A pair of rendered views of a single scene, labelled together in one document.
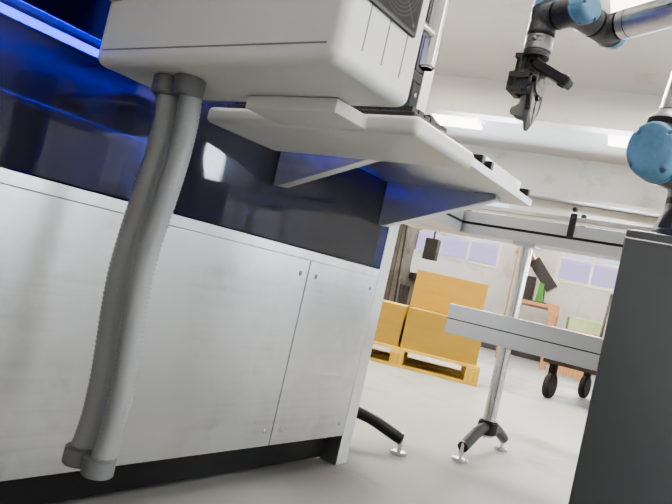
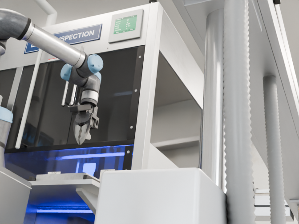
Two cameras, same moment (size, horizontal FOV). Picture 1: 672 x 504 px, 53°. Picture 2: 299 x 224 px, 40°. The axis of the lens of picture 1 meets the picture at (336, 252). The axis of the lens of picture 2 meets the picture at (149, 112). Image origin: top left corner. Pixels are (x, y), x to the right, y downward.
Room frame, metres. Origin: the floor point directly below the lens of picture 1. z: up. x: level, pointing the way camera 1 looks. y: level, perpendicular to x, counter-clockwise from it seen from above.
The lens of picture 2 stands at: (1.82, -2.13, 0.46)
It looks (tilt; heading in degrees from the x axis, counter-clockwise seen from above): 25 degrees up; 82
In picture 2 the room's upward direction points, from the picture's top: 6 degrees clockwise
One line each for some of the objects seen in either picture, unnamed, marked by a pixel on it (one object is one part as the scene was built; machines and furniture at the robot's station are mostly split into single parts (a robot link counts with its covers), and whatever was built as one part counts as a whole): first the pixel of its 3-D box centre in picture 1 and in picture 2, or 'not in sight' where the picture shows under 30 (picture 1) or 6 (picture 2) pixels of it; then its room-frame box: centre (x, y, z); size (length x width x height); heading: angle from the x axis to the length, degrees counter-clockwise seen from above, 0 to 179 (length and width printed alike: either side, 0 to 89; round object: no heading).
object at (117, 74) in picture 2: not in sight; (107, 94); (1.86, -0.01, 1.51); 0.43 x 0.01 x 0.59; 146
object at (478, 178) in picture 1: (397, 162); (56, 196); (1.69, -0.10, 0.87); 0.70 x 0.48 x 0.02; 146
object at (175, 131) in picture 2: not in sight; (179, 123); (2.35, 0.24, 1.51); 0.85 x 0.01 x 0.59; 56
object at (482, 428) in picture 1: (485, 437); not in sight; (2.63, -0.73, 0.07); 0.50 x 0.08 x 0.14; 146
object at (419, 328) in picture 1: (408, 315); not in sight; (5.37, -0.68, 0.38); 1.35 x 1.03 x 0.76; 69
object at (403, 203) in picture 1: (436, 211); (97, 212); (1.89, -0.25, 0.80); 0.34 x 0.03 x 0.13; 56
